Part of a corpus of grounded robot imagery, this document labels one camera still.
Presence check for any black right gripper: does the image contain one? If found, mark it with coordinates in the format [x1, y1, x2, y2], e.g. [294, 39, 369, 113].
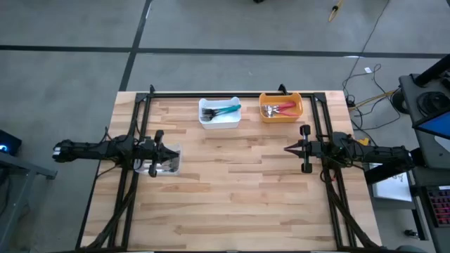
[283, 124, 326, 174]

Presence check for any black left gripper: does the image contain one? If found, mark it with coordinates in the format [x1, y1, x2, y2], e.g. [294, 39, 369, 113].
[139, 129, 181, 178]

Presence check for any clear plastic bin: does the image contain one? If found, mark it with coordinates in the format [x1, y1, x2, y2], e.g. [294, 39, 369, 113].
[133, 141, 183, 176]

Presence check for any orange plastic bin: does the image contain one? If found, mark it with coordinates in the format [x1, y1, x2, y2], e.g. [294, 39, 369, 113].
[258, 91, 304, 124]

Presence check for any white plastic bin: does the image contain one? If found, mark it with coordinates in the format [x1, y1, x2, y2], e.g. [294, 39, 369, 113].
[198, 96, 243, 130]

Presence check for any white tablet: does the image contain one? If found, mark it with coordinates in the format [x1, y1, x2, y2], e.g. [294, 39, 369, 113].
[368, 163, 413, 204]

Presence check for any grey equipment cart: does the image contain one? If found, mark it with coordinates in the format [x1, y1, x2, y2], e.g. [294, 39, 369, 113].
[361, 52, 450, 253]

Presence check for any black floor plug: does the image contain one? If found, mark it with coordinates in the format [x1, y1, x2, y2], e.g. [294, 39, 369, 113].
[403, 228, 422, 240]

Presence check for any blue screen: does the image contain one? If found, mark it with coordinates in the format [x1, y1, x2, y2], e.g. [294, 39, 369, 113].
[416, 111, 450, 141]

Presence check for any grey side table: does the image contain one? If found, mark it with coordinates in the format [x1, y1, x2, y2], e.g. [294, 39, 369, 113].
[0, 150, 58, 253]

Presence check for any black keyboard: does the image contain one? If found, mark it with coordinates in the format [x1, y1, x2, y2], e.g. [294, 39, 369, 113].
[424, 185, 450, 228]

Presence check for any black cart pole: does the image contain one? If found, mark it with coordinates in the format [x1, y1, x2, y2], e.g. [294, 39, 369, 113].
[413, 53, 450, 88]

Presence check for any black box with blue light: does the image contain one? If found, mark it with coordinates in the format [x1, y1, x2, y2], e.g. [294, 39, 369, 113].
[0, 129, 23, 156]

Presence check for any yellow cable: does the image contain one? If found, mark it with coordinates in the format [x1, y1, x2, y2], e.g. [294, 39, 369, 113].
[349, 90, 398, 112]

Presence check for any black floor cable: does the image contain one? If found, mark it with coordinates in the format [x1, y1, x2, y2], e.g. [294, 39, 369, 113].
[342, 0, 391, 89]

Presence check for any coiled black cable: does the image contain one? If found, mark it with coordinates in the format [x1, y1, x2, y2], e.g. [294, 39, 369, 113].
[416, 91, 446, 117]

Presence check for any wooden-handled tool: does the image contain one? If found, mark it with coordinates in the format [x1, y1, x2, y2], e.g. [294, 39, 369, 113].
[328, 0, 345, 23]

